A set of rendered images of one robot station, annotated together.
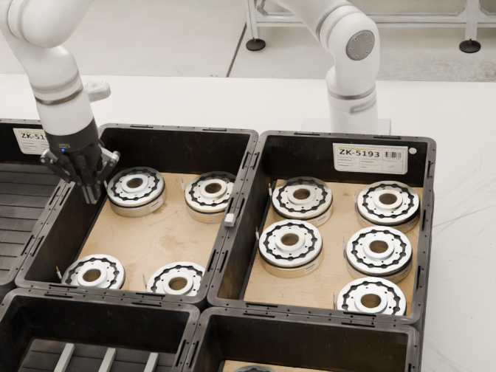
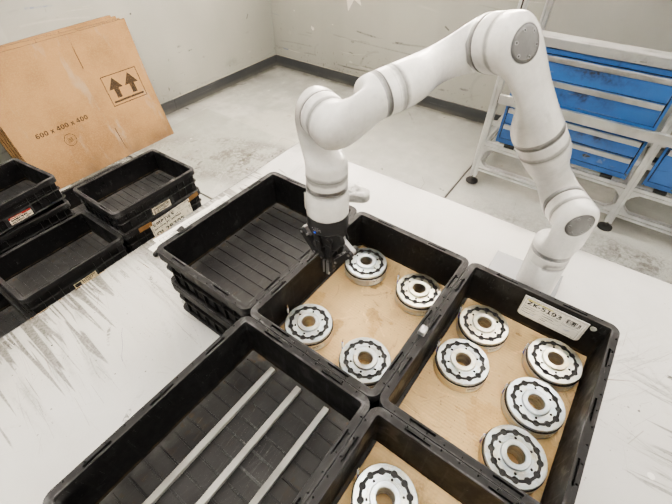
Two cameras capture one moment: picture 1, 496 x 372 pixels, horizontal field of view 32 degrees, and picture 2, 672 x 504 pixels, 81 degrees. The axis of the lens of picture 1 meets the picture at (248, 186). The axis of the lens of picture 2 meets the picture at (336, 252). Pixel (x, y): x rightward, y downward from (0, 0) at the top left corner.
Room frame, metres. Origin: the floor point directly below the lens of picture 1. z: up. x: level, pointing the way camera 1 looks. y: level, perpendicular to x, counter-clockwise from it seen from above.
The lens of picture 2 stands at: (0.52, 0.06, 1.56)
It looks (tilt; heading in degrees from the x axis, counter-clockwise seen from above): 45 degrees down; 18
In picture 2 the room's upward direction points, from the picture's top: straight up
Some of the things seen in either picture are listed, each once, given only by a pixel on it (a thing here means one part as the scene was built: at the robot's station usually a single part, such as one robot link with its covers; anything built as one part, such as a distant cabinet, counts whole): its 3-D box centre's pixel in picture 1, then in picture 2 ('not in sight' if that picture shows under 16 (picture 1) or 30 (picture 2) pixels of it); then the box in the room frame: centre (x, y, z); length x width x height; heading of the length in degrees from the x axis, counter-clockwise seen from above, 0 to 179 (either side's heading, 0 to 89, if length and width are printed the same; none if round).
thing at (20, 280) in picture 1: (146, 207); (365, 288); (1.04, 0.17, 0.92); 0.40 x 0.30 x 0.02; 162
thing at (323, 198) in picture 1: (302, 197); (483, 324); (1.07, -0.09, 0.86); 0.10 x 0.10 x 0.01
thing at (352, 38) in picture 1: (349, 52); (563, 225); (1.31, -0.22, 0.97); 0.09 x 0.09 x 0.17; 20
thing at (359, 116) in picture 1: (353, 120); (539, 272); (1.32, -0.22, 0.81); 0.09 x 0.09 x 0.17; 79
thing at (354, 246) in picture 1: (379, 249); (535, 403); (0.92, -0.19, 0.86); 0.10 x 0.10 x 0.01
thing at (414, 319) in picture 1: (330, 219); (505, 365); (0.95, -0.12, 0.92); 0.40 x 0.30 x 0.02; 162
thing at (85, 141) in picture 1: (74, 140); (327, 226); (1.03, 0.24, 1.08); 0.08 x 0.08 x 0.09
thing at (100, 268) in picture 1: (91, 276); (308, 321); (0.96, 0.27, 0.86); 0.05 x 0.05 x 0.01
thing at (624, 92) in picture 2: not in sight; (576, 113); (2.82, -0.53, 0.60); 0.72 x 0.03 x 0.56; 73
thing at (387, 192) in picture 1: (387, 199); (555, 359); (1.03, -0.23, 0.86); 0.05 x 0.05 x 0.01
